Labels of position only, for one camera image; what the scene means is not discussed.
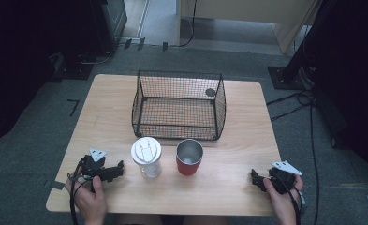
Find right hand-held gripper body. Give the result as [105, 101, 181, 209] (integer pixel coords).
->
[267, 160, 302, 195]

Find black floor cables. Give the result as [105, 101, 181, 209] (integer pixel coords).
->
[265, 88, 320, 225]

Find black stand base with column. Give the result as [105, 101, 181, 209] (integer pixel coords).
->
[267, 0, 331, 92]

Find black stand base plate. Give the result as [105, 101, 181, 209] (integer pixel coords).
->
[51, 52, 95, 81]

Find beige wooden partition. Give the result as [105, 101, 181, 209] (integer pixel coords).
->
[176, 0, 322, 54]

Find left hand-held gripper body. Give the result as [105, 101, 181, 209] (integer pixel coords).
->
[78, 148, 120, 183]

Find person's right hand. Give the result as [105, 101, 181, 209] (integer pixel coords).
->
[262, 173, 305, 225]

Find black hanging cable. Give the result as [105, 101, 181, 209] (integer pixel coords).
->
[179, 0, 198, 49]

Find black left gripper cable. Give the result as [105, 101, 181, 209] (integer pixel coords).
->
[68, 157, 91, 225]

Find black cable by cabinet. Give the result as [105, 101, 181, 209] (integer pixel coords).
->
[79, 43, 126, 66]

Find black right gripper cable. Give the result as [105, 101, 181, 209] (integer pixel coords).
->
[276, 176, 308, 225]

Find clear cup with white lid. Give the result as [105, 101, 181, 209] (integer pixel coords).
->
[130, 136, 163, 180]

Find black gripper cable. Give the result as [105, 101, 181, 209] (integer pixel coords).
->
[68, 157, 91, 225]
[276, 176, 308, 225]

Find black cabinet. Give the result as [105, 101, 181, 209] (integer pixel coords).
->
[90, 0, 128, 54]

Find red steel-lined cup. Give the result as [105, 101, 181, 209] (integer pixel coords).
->
[175, 138, 204, 176]

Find black wire mesh basket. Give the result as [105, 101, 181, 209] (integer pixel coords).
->
[131, 69, 228, 142]

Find person's left hand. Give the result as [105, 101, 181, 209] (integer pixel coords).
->
[64, 166, 109, 225]

